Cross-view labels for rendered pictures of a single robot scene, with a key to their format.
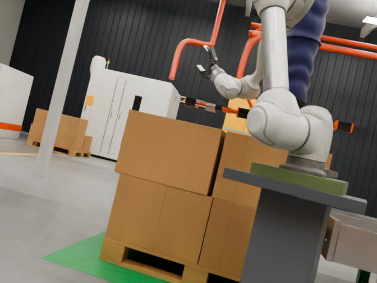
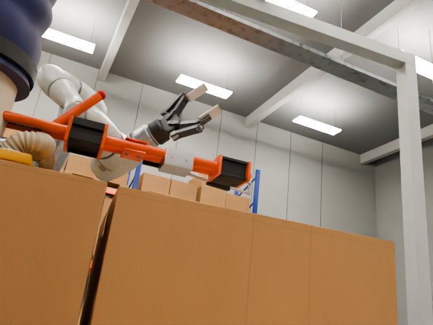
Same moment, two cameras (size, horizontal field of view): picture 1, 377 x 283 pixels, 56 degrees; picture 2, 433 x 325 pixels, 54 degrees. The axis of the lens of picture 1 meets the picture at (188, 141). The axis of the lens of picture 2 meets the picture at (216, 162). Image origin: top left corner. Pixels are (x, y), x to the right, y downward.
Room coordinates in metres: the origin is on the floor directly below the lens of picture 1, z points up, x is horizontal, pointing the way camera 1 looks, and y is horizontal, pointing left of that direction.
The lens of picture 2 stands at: (3.21, -0.49, 0.72)
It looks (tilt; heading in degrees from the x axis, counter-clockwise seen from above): 21 degrees up; 150
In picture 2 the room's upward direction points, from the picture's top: 7 degrees clockwise
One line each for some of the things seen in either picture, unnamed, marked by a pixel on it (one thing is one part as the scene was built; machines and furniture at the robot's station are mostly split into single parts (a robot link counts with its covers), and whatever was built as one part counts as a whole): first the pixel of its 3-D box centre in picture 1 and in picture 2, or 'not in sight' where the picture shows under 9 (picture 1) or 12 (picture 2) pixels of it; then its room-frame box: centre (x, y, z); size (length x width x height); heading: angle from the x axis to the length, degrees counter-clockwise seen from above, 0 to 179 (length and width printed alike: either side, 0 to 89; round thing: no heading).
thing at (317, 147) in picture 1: (310, 132); not in sight; (1.47, -0.48, 0.97); 0.18 x 0.16 x 0.22; 121
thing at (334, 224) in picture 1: (324, 217); not in sight; (2.15, -0.90, 0.58); 0.70 x 0.03 x 0.06; 168
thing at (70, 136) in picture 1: (63, 133); not in sight; (8.87, 3.06, 0.45); 1.21 x 1.02 x 0.90; 83
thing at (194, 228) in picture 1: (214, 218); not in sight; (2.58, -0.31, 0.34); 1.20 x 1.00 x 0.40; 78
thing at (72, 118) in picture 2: (243, 113); (85, 138); (2.28, -0.30, 1.09); 0.10 x 0.08 x 0.06; 168
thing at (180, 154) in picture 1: (174, 152); (225, 320); (2.36, 0.07, 0.74); 0.60 x 0.40 x 0.40; 77
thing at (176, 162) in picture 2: (211, 107); (176, 162); (2.33, -0.09, 1.08); 0.07 x 0.07 x 0.04; 78
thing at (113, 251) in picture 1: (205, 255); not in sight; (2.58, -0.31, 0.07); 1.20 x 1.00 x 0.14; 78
